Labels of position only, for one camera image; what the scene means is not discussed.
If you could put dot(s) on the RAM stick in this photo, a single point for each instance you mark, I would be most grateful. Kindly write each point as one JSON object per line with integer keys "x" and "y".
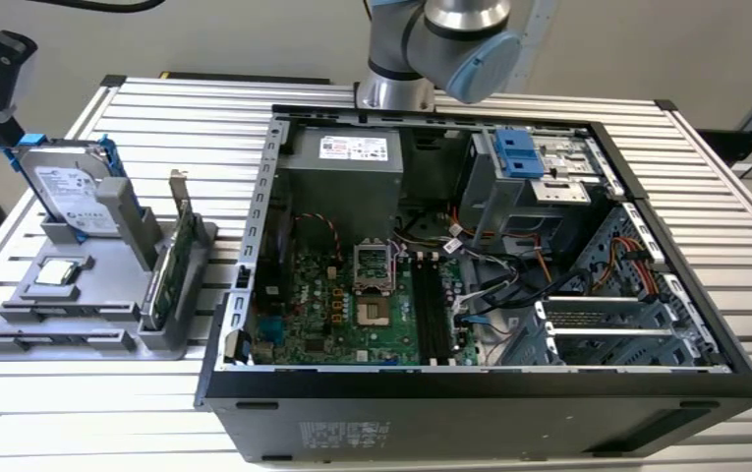
{"x": 68, "y": 311}
{"x": 54, "y": 338}

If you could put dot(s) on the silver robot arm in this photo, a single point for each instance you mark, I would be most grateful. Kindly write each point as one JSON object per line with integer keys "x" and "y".
{"x": 402, "y": 44}

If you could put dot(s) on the black RAM slot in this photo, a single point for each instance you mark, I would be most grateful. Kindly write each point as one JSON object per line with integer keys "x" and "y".
{"x": 424, "y": 307}
{"x": 442, "y": 307}

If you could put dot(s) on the hard disk in blue carrier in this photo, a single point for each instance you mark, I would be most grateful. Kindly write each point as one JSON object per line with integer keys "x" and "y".
{"x": 68, "y": 187}

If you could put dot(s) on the silver CPU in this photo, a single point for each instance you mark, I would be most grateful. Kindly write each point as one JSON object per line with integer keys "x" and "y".
{"x": 56, "y": 273}

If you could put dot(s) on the grey parts rack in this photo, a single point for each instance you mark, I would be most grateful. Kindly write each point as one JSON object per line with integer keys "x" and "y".
{"x": 106, "y": 292}

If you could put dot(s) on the green graphics card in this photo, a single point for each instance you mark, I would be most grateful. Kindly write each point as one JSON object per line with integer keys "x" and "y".
{"x": 176, "y": 255}

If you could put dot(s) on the black case fan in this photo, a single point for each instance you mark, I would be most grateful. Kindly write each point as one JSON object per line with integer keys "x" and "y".
{"x": 280, "y": 246}

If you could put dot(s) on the grey power supply unit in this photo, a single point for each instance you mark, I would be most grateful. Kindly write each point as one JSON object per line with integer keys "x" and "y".
{"x": 343, "y": 196}

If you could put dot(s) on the green motherboard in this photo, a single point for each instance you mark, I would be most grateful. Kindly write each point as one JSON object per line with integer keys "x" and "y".
{"x": 324, "y": 339}

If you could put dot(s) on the thin metal locking lever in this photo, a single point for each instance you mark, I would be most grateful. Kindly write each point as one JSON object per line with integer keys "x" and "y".
{"x": 395, "y": 268}

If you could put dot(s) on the CPU socket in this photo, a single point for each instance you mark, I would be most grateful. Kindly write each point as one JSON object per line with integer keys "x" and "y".
{"x": 373, "y": 313}

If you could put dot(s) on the blue plastic drive latch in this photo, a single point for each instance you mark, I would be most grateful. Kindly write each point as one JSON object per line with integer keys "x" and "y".
{"x": 516, "y": 157}

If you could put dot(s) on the black PC case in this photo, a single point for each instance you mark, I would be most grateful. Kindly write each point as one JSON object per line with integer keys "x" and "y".
{"x": 415, "y": 423}

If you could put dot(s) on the metal disk bay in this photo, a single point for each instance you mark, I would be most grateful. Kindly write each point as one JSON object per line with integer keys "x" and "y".
{"x": 606, "y": 332}

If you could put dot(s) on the black plastic bracket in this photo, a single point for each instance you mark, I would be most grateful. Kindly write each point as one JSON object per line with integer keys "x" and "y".
{"x": 426, "y": 223}

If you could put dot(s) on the silver perforated rail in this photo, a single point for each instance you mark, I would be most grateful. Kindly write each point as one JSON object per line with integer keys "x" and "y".
{"x": 540, "y": 29}

